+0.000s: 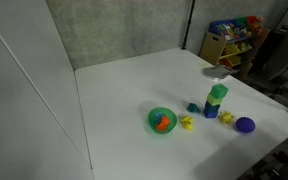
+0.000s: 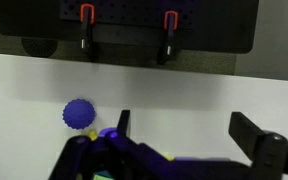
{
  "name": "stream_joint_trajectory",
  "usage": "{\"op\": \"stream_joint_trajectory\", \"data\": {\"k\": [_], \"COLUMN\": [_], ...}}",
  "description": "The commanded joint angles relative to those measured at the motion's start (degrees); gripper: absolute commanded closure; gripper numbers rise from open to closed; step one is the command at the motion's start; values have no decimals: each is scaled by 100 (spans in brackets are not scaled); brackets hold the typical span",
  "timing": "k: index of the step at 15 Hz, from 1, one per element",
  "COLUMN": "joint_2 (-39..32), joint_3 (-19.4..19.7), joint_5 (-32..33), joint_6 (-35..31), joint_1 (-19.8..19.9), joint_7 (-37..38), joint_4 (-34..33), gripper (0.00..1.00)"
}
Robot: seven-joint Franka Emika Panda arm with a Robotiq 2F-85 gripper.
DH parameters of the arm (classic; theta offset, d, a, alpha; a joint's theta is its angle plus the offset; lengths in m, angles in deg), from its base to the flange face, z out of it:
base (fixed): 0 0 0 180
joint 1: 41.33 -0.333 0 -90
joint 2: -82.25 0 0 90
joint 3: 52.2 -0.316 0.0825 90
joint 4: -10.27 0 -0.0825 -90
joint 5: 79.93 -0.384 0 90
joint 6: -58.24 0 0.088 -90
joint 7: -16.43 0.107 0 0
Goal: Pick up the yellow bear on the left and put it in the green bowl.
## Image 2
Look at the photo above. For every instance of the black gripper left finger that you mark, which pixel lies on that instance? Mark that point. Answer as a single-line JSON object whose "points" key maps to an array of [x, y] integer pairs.
{"points": [[124, 126]]}

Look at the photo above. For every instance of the purple spiky ball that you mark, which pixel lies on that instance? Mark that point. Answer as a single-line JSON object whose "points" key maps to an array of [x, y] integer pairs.
{"points": [[79, 114]]}

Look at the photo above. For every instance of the round black ribbed disc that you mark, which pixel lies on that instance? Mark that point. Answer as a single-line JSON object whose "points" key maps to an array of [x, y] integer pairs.
{"points": [[39, 48]]}

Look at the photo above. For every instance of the black perforated panel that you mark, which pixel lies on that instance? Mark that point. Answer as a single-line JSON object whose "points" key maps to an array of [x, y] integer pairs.
{"points": [[210, 23]]}

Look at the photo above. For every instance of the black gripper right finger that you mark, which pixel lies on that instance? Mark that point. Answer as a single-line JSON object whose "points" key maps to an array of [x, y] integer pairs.
{"points": [[247, 131]]}

